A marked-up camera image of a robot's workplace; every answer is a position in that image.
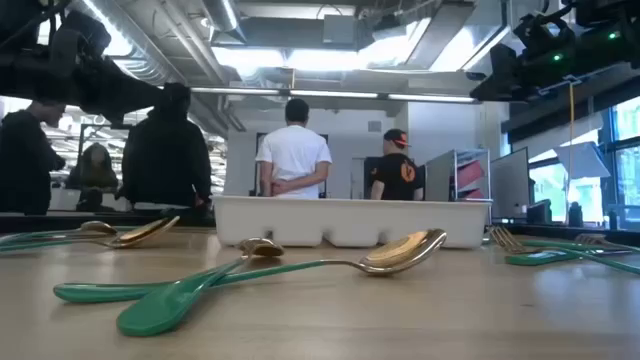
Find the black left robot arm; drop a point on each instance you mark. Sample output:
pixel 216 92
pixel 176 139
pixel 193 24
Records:
pixel 20 75

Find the silver smooth air duct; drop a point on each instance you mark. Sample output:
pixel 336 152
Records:
pixel 222 17

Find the pink storage bin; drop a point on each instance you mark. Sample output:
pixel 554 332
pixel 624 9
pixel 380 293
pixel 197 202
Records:
pixel 470 175
pixel 475 194

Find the black desk device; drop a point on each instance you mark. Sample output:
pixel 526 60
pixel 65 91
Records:
pixel 540 212

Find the dark bottle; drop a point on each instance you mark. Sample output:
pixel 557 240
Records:
pixel 576 215

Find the grey ceiling box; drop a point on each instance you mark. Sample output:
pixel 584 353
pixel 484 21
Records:
pixel 340 30

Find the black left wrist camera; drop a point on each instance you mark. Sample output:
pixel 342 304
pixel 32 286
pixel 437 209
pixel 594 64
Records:
pixel 80 37

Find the white hanging sheet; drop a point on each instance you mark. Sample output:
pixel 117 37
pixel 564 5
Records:
pixel 582 160

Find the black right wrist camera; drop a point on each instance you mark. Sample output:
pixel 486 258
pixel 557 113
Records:
pixel 542 32

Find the grey shelving cart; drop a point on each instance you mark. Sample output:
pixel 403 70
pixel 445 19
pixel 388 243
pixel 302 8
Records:
pixel 440 175

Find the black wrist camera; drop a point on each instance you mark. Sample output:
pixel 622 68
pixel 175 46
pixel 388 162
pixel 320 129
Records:
pixel 542 32
pixel 80 37

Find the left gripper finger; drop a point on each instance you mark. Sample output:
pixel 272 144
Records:
pixel 142 97

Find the white cutlery tray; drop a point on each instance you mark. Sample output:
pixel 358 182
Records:
pixel 350 220

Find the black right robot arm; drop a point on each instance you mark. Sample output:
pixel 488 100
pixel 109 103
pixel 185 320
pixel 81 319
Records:
pixel 625 40

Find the grey flat panel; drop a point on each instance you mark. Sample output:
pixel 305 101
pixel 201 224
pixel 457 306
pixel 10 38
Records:
pixel 510 185

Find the person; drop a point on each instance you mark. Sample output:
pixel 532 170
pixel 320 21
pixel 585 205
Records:
pixel 292 155
pixel 92 170
pixel 25 160
pixel 165 160
pixel 397 175

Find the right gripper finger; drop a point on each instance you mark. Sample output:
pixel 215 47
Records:
pixel 492 82

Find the silver ribbed air duct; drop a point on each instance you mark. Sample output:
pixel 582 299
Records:
pixel 150 45

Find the white strip light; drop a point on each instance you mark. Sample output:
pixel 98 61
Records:
pixel 430 98
pixel 332 94
pixel 235 91

